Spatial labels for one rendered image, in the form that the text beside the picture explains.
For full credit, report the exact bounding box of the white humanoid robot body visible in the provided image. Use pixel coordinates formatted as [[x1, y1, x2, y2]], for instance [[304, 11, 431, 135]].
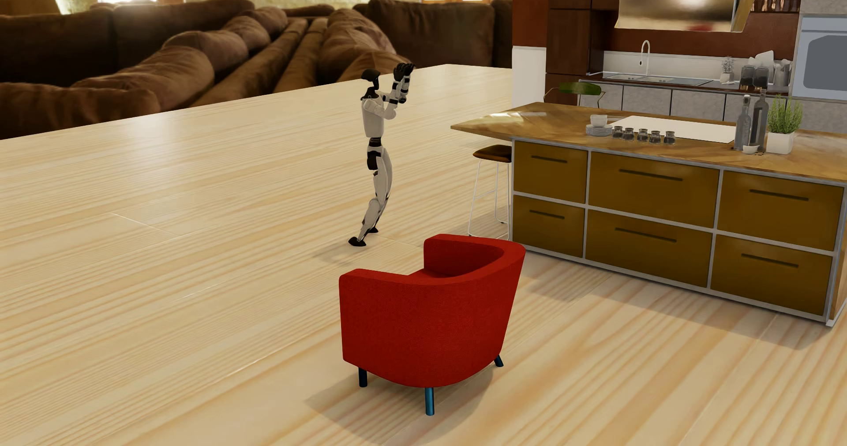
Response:
[[348, 69, 399, 248]]

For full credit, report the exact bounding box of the brown seat bar stool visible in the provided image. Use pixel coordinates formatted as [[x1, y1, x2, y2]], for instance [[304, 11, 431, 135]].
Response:
[[467, 144, 513, 237]]

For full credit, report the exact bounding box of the green leaf plant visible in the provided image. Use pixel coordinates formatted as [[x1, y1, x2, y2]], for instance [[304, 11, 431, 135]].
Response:
[[543, 81, 605, 104]]

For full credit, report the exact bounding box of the large brown sectional sofa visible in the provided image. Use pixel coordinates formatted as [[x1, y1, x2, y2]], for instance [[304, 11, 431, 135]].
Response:
[[0, 0, 412, 141]]

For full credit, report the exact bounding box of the red fabric armchair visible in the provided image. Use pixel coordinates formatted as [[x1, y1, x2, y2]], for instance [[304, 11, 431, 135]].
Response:
[[339, 233, 527, 416]]

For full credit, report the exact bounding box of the wooden kitchen island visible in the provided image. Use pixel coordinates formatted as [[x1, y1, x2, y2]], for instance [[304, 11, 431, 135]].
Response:
[[450, 102, 847, 328]]

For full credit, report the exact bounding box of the row of spice jars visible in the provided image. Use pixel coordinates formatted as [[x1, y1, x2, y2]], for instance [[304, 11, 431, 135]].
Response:
[[607, 115, 738, 145]]

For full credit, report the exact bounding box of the clear glass bottle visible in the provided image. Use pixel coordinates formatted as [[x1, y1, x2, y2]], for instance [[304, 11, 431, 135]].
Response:
[[734, 94, 753, 152]]

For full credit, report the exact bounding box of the dark glass bottle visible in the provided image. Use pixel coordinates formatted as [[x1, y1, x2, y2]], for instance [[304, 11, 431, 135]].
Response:
[[751, 89, 770, 149]]

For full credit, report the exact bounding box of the green plant in white pot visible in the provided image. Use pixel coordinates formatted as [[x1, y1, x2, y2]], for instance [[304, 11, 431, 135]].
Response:
[[765, 96, 805, 156]]

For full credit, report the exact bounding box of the grey kitchen wall counter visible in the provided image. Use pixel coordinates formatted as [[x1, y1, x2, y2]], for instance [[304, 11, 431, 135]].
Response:
[[578, 72, 793, 124]]

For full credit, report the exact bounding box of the built-in wall oven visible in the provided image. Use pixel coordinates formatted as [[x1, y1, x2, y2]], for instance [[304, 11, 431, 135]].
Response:
[[791, 14, 847, 103]]

